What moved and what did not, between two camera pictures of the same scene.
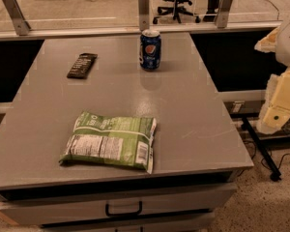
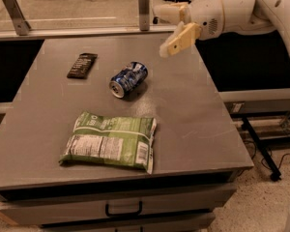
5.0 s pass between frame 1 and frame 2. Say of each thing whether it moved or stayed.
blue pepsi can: moved
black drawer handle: stayed
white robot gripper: moved
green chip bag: stayed
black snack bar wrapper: stayed
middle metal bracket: stayed
